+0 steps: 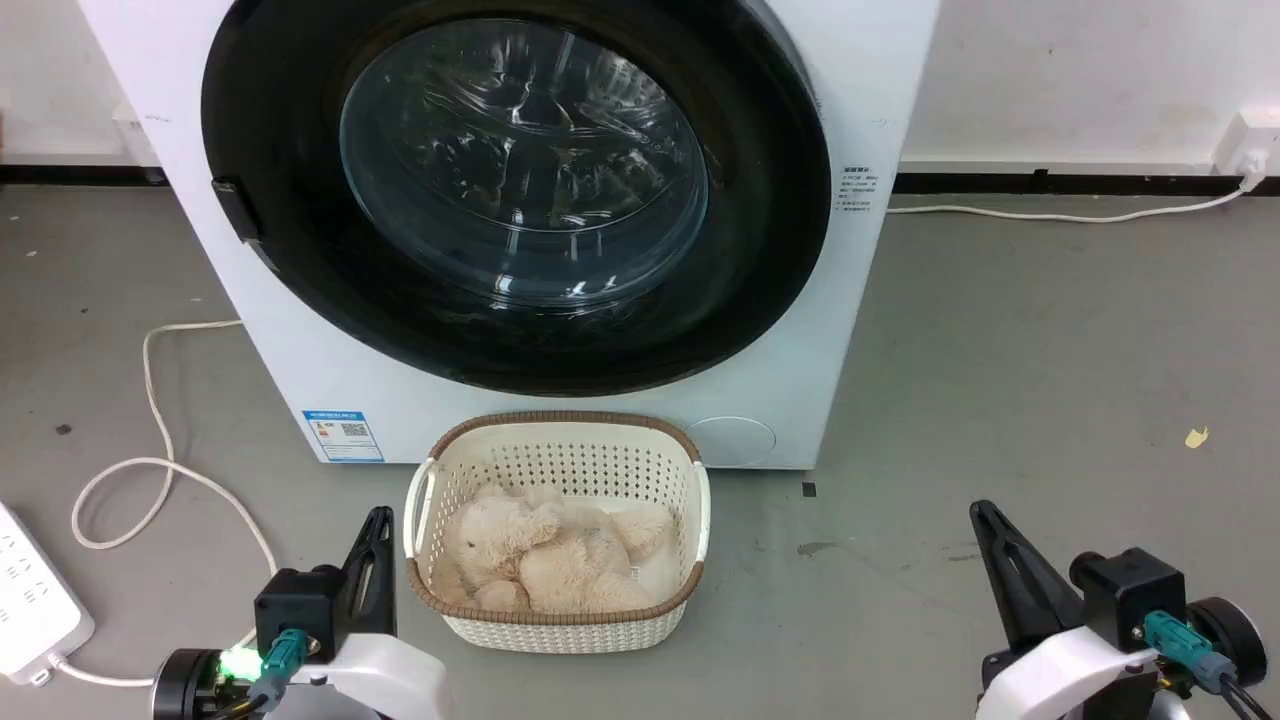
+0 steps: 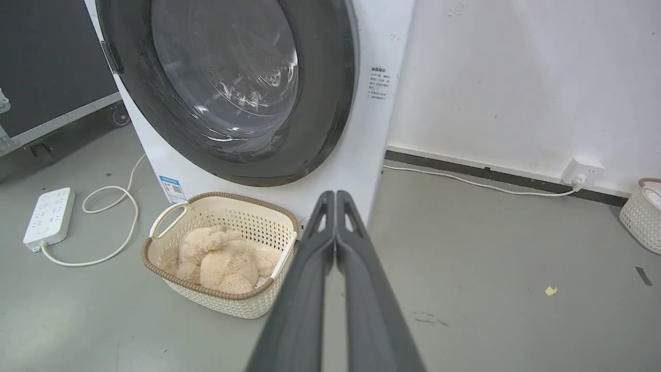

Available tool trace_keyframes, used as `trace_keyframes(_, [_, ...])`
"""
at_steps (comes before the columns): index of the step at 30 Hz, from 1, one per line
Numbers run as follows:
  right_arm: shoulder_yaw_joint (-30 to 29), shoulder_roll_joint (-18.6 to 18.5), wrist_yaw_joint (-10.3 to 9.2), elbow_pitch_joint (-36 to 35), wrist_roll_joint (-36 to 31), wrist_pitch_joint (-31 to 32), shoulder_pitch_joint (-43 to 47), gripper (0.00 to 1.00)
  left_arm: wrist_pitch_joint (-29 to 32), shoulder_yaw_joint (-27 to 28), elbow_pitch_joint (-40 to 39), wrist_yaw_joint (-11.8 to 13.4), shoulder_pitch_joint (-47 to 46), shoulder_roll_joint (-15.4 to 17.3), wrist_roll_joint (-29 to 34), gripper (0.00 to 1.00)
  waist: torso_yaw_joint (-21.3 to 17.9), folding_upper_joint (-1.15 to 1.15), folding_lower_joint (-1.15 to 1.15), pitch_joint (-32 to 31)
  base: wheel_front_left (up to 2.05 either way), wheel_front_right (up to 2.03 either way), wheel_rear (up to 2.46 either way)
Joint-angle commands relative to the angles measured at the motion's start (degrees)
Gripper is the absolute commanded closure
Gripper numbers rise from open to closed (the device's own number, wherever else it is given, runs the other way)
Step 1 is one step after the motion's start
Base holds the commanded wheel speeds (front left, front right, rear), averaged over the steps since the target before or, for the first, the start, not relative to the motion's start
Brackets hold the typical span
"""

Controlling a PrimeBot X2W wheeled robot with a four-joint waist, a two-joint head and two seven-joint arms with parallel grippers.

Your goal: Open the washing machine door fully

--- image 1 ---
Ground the black round washer door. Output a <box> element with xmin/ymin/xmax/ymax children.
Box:
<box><xmin>200</xmin><ymin>0</ymin><xmax>833</xmax><ymax>398</ymax></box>

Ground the white power strip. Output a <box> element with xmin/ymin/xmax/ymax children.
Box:
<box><xmin>0</xmin><ymin>500</ymin><xmax>96</xmax><ymax>677</ymax></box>

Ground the white looped power cable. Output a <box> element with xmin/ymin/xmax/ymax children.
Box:
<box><xmin>70</xmin><ymin>319</ymin><xmax>280</xmax><ymax>578</ymax></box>

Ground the long thin white cable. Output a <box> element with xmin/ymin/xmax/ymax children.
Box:
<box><xmin>886</xmin><ymin>185</ymin><xmax>1249</xmax><ymax>224</ymax></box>

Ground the white wall socket box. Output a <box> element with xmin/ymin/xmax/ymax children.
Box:
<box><xmin>1213</xmin><ymin>110</ymin><xmax>1280</xmax><ymax>191</ymax></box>

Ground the cream perforated laundry basket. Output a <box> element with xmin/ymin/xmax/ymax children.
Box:
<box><xmin>403</xmin><ymin>410</ymin><xmax>712</xmax><ymax>655</ymax></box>

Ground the round white filter cover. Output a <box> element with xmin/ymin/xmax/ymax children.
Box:
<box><xmin>685</xmin><ymin>416</ymin><xmax>778</xmax><ymax>468</ymax></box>

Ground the teal plug right gripper cable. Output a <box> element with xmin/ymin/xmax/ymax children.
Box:
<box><xmin>1143</xmin><ymin>611</ymin><xmax>1280</xmax><ymax>720</ymax></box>

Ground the teal plug gripper cable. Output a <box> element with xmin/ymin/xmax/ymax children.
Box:
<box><xmin>1143</xmin><ymin>611</ymin><xmax>1280</xmax><ymax>720</ymax></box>
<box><xmin>238</xmin><ymin>628</ymin><xmax>309</xmax><ymax>720</ymax></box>

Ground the beige plush toy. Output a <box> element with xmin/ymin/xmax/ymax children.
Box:
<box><xmin>430</xmin><ymin>483</ymin><xmax>678</xmax><ymax>615</ymax></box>

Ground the white front-load washing machine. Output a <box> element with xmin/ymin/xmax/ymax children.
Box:
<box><xmin>78</xmin><ymin>0</ymin><xmax>941</xmax><ymax>471</ymax></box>

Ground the white power strip cord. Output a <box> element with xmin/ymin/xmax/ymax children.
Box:
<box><xmin>42</xmin><ymin>654</ymin><xmax>158</xmax><ymax>691</ymax></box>

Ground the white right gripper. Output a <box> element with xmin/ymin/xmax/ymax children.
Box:
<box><xmin>969</xmin><ymin>499</ymin><xmax>1163</xmax><ymax>720</ymax></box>

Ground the blue energy label sticker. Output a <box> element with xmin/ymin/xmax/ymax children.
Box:
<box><xmin>303</xmin><ymin>409</ymin><xmax>386</xmax><ymax>464</ymax></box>

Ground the small text label sticker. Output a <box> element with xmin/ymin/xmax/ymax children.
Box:
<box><xmin>838</xmin><ymin>165</ymin><xmax>882</xmax><ymax>214</ymax></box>

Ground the teal plug left gripper cable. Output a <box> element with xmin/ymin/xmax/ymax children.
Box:
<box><xmin>238</xmin><ymin>628</ymin><xmax>309</xmax><ymax>720</ymax></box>

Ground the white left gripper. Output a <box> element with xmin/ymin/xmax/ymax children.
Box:
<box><xmin>285</xmin><ymin>506</ymin><xmax>449</xmax><ymax>720</ymax></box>

